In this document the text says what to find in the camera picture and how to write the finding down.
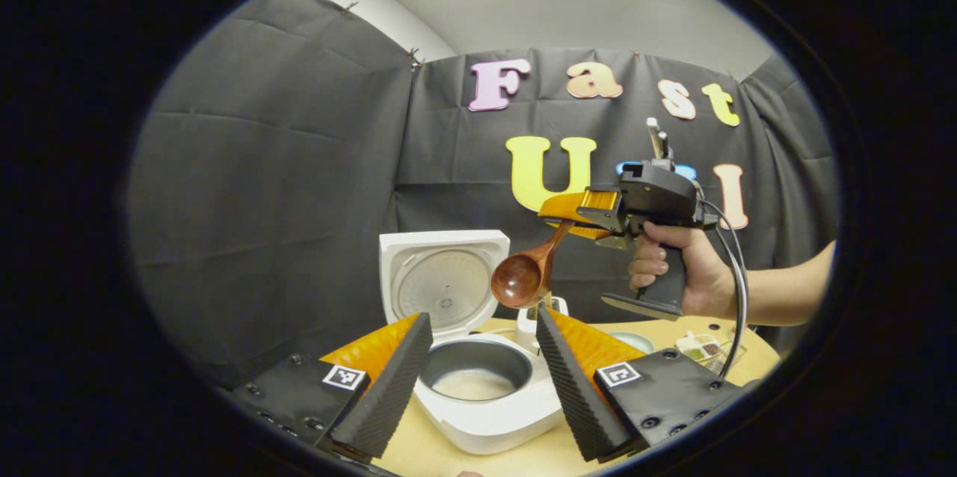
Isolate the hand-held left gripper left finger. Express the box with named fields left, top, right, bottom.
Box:
left=224, top=312, right=434, bottom=463

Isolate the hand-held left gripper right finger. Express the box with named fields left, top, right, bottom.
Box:
left=536, top=305, right=745, bottom=463

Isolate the brown wooden spoon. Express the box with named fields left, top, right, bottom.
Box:
left=490, top=219, right=576, bottom=311

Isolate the white rice cooker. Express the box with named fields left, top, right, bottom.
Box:
left=378, top=230, right=566, bottom=456

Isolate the clear glass chopstick holder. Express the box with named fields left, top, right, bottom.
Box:
left=706, top=342, right=745, bottom=378

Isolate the pale green plate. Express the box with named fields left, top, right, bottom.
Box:
left=609, top=330, right=656, bottom=356

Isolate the white toaster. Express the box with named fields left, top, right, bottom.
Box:
left=515, top=295, right=570, bottom=355

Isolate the white divided grain dish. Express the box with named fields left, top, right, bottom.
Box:
left=674, top=330, right=725, bottom=363

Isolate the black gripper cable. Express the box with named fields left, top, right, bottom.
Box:
left=698, top=196, right=751, bottom=381

